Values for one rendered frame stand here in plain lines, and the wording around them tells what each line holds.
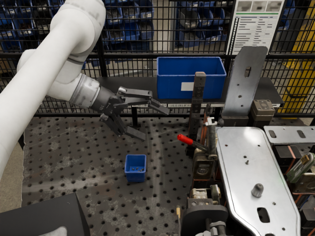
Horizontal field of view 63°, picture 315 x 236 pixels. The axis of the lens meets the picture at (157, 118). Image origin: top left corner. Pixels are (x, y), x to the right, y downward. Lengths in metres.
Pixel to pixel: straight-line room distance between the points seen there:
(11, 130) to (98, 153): 1.04
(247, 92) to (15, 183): 1.91
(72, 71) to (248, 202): 0.68
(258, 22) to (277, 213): 0.81
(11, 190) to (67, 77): 1.76
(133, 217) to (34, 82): 0.85
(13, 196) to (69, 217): 1.38
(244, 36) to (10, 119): 1.10
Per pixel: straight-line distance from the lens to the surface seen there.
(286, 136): 1.19
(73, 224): 0.99
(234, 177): 0.98
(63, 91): 0.73
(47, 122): 1.71
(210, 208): 0.68
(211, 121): 0.84
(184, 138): 0.87
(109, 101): 0.77
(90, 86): 0.74
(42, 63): 0.51
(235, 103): 1.16
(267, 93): 1.35
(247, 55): 1.04
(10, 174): 2.49
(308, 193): 1.13
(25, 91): 0.47
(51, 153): 1.51
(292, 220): 0.96
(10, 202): 2.32
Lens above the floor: 1.77
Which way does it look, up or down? 42 degrees down
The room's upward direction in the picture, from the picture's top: straight up
